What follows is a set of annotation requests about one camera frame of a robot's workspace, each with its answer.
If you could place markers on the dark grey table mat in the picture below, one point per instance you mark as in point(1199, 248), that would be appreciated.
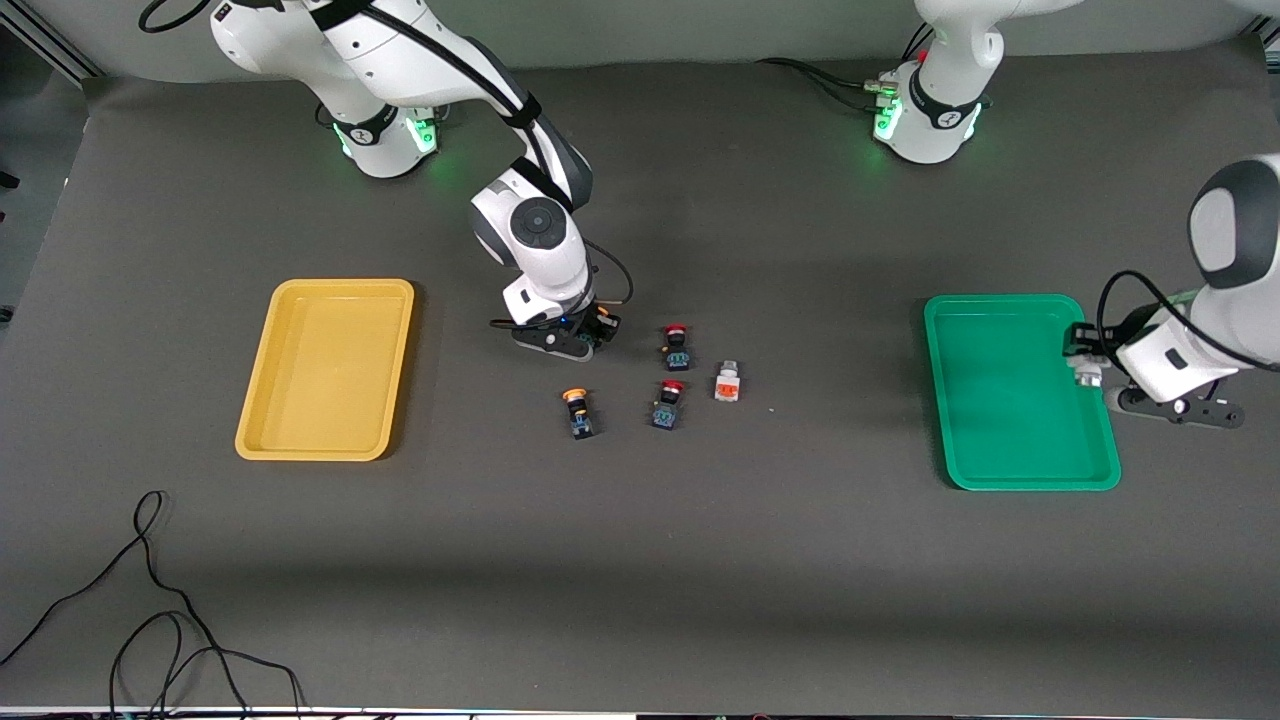
point(640, 560)

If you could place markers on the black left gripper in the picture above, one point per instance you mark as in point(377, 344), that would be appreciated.
point(1098, 342)

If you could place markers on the white square orange button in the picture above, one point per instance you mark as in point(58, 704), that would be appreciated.
point(727, 386)

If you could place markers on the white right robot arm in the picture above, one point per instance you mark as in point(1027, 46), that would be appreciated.
point(540, 230)

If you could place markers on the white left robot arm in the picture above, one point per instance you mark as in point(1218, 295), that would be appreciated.
point(1235, 300)

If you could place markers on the white square green button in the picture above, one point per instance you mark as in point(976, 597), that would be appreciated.
point(1086, 374)

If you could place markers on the green plastic tray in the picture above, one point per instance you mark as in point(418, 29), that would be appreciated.
point(1015, 420)

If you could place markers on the yellow plastic tray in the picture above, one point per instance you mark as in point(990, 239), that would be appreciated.
point(325, 390)

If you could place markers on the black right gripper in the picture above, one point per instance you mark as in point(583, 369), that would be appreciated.
point(601, 325)

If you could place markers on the red mushroom push button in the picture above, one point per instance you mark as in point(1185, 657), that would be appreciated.
point(666, 413)
point(678, 355)

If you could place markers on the aluminium frame rail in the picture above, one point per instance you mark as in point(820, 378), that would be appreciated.
point(50, 50)

